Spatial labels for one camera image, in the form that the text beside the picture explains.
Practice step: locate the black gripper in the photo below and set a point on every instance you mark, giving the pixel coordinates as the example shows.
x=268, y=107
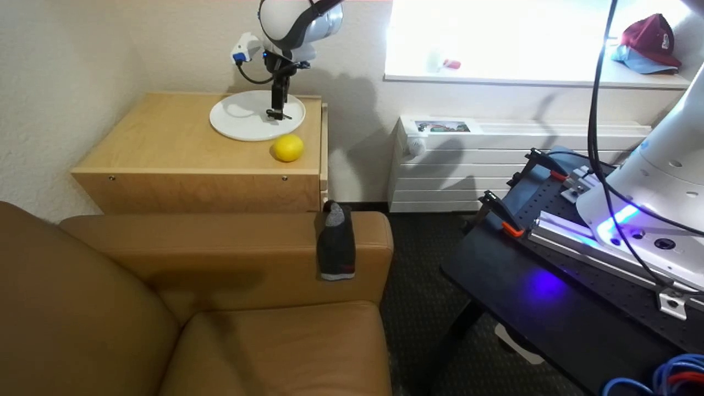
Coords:
x=280, y=70

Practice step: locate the small dark key bunch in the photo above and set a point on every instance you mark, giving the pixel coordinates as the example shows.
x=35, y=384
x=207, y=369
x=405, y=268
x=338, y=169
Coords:
x=278, y=115

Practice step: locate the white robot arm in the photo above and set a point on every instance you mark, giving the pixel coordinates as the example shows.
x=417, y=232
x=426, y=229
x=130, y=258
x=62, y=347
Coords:
x=651, y=209

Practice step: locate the white round plate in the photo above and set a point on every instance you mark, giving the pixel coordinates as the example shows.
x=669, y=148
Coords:
x=243, y=116

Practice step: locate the yellow lemon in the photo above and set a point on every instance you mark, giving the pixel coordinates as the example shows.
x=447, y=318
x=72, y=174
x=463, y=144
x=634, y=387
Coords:
x=288, y=148

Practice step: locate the light wooden side table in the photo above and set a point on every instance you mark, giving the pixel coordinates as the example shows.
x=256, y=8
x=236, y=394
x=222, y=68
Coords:
x=166, y=157

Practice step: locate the black grey sock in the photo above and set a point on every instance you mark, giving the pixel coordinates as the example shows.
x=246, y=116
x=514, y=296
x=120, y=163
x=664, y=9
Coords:
x=336, y=242

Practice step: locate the small red white object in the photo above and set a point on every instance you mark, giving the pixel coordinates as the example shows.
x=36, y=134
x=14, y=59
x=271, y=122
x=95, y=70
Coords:
x=452, y=65

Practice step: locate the tan leather armchair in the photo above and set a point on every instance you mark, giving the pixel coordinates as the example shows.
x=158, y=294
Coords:
x=189, y=305

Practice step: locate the white window sill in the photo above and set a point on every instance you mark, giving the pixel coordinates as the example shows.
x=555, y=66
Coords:
x=612, y=76

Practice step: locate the maroon baseball cap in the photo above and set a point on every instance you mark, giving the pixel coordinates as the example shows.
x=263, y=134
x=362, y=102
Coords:
x=651, y=33

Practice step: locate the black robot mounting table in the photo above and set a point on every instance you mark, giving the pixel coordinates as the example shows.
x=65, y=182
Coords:
x=586, y=322

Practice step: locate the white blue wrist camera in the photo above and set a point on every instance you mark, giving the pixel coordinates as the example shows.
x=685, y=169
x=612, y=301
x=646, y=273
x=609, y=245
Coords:
x=246, y=49

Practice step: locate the white wall heater unit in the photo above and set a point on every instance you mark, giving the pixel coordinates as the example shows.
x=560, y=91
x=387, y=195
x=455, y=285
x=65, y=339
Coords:
x=445, y=163

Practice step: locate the orange handled black clamp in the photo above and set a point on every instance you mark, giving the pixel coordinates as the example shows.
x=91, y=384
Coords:
x=500, y=212

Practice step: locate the aluminium rail bracket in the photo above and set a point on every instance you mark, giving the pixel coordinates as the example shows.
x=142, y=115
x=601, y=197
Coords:
x=661, y=259

